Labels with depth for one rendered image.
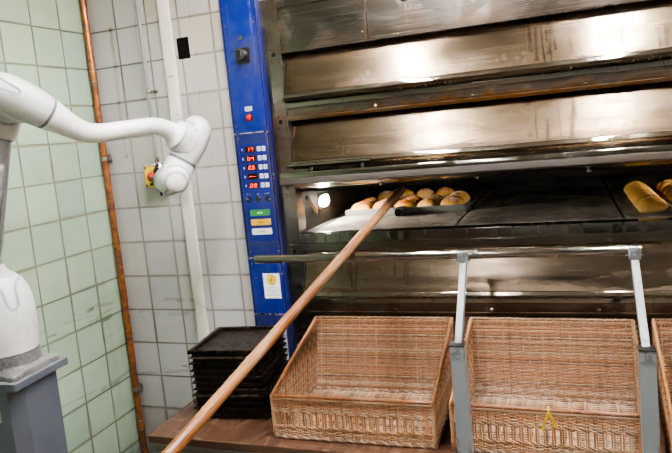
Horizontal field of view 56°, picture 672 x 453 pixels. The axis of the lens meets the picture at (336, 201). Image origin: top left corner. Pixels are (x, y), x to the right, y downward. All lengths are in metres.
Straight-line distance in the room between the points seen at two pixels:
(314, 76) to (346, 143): 0.28
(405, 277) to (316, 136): 0.64
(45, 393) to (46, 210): 0.92
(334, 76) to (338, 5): 0.26
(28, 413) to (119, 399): 1.16
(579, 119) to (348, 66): 0.84
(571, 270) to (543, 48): 0.77
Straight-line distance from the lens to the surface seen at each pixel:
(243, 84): 2.57
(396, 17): 2.42
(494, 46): 2.34
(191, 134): 2.24
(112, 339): 3.03
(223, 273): 2.75
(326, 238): 2.51
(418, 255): 2.03
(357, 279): 2.50
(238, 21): 2.60
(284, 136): 2.53
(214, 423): 2.46
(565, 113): 2.32
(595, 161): 2.17
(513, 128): 2.31
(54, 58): 2.87
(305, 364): 2.48
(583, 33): 2.33
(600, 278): 2.38
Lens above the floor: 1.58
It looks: 6 degrees down
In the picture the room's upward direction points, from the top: 6 degrees counter-clockwise
